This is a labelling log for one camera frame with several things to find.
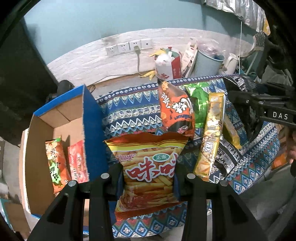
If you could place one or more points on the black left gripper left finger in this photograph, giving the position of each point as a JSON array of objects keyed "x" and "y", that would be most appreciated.
[{"x": 113, "y": 182}]

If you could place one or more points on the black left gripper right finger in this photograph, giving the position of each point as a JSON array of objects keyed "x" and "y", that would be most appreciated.
[{"x": 181, "y": 186}]

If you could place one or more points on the red yellow fries snack bag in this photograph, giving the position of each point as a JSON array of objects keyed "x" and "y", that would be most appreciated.
[{"x": 148, "y": 162}]

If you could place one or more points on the black white snack packet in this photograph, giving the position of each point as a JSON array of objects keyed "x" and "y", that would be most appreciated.
[{"x": 232, "y": 158}]

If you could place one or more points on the long yellow snack packet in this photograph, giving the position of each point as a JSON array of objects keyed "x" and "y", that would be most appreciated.
[{"x": 211, "y": 137}]

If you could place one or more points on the orange black snack bag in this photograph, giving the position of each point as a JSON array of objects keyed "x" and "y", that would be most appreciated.
[{"x": 177, "y": 112}]

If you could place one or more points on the short yellow snack packet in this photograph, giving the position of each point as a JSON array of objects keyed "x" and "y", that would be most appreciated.
[{"x": 230, "y": 133}]

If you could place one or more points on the person right hand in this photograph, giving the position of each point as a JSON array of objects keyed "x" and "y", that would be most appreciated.
[{"x": 291, "y": 150}]

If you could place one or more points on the grey cloth pile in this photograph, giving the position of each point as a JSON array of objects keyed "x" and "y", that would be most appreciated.
[{"x": 272, "y": 75}]

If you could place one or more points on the small red packet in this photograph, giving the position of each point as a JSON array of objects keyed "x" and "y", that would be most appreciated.
[{"x": 77, "y": 162}]

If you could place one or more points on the small orange green packet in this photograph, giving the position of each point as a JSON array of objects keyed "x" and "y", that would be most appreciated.
[{"x": 57, "y": 164}]

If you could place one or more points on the white kettle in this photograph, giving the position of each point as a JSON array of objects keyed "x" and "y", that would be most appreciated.
[{"x": 230, "y": 64}]

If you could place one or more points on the blue patterned tablecloth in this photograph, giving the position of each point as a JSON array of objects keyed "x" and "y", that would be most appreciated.
[{"x": 136, "y": 109}]

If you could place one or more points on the blue cardboard box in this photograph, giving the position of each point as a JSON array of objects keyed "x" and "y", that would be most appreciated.
[{"x": 74, "y": 116}]

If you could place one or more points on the green snack packet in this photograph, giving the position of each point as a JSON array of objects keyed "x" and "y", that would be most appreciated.
[{"x": 199, "y": 99}]

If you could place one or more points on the light blue waste bin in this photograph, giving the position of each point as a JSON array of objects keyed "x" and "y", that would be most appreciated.
[{"x": 209, "y": 58}]

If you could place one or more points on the white cardboard package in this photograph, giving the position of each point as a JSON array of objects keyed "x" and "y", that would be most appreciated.
[{"x": 189, "y": 58}]

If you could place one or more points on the black round object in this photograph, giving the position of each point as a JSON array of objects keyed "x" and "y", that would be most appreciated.
[{"x": 63, "y": 87}]

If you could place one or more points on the red white shopping bag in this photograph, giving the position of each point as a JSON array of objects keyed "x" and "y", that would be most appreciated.
[{"x": 168, "y": 64}]

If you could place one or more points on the white wall socket strip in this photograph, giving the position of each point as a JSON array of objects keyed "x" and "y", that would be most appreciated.
[{"x": 130, "y": 46}]

